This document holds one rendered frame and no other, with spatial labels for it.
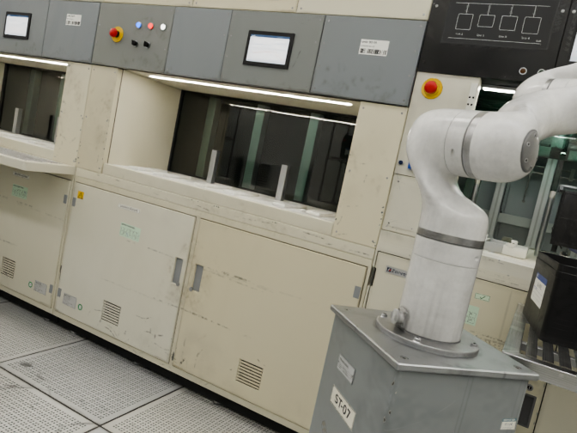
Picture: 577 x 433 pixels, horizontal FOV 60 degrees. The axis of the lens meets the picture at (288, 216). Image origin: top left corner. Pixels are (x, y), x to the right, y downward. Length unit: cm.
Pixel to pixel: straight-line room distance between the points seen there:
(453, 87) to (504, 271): 59
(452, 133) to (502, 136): 9
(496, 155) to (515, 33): 89
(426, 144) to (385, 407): 46
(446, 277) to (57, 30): 230
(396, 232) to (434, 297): 81
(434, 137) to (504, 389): 45
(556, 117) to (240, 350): 139
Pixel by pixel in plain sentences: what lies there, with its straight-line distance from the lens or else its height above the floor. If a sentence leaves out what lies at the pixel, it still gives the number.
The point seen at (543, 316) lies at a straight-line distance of 125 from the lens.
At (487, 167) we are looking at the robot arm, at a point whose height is 109.
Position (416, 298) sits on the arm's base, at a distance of 94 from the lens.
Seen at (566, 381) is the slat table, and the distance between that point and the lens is 107.
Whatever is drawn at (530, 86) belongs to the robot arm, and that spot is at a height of 131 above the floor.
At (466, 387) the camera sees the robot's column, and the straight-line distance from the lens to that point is 92.
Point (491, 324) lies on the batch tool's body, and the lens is 169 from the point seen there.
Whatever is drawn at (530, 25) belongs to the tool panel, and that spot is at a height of 156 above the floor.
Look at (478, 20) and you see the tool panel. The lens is 176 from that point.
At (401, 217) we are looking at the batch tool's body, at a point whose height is 92.
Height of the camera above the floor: 103
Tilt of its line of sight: 6 degrees down
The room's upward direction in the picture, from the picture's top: 12 degrees clockwise
